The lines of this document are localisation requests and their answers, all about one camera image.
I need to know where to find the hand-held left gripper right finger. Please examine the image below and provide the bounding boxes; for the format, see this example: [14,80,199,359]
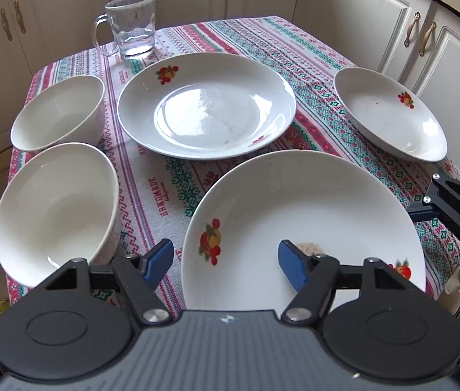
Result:
[278,239,433,326]

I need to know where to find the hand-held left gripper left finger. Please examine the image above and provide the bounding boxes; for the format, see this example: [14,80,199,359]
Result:
[43,238,174,326]

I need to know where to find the clear glass mug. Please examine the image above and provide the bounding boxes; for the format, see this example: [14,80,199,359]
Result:
[92,0,156,60]

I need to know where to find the white bowl pink floral print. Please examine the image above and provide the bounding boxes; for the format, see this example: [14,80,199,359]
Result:
[10,75,106,152]

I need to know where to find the cream kitchen base cabinets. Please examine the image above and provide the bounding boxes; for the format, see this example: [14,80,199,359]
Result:
[0,0,460,196]

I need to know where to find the small deep fruit-print plate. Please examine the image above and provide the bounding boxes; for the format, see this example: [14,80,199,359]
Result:
[333,67,448,163]

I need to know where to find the white fruit-print plate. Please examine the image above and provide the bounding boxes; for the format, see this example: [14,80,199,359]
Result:
[117,52,297,160]

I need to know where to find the striped patterned tablecloth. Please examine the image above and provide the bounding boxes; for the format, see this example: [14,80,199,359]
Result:
[5,15,460,318]

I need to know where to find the large deep fruit-print plate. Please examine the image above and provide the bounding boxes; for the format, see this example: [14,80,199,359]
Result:
[181,149,427,314]

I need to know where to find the plain white bowl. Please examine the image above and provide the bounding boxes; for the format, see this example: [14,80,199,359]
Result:
[0,142,122,290]

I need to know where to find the brass cabinet handle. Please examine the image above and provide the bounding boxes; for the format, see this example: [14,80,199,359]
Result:
[13,1,26,34]
[403,12,421,47]
[1,8,13,41]
[419,21,437,55]

